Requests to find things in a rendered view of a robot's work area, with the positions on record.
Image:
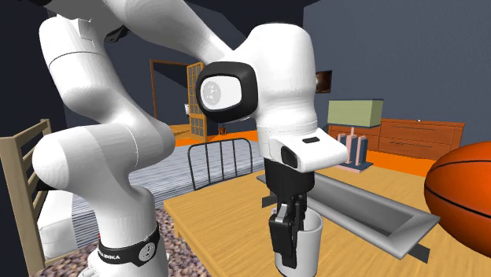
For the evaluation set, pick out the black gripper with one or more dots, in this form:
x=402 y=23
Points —
x=287 y=182

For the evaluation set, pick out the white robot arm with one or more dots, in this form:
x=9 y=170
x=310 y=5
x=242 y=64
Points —
x=115 y=153

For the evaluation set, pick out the white cup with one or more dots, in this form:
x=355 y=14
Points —
x=310 y=245

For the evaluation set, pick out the grey rectangular tray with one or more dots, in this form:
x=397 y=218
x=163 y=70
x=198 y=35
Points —
x=356 y=209

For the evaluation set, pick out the green shade table lamp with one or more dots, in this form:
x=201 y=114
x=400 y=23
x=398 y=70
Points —
x=355 y=113

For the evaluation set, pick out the bed with striped cover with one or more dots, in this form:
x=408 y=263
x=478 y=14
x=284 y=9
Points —
x=172 y=172

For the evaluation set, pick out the wooden glazed door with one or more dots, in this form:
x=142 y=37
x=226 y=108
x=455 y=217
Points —
x=193 y=115

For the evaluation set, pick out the brown wooden dresser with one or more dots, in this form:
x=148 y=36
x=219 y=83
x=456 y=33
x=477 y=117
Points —
x=418 y=138

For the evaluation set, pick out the orange basketball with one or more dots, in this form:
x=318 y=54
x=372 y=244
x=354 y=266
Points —
x=464 y=195

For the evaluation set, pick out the dark brown wall picture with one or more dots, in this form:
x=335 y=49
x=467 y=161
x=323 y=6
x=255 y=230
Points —
x=324 y=81

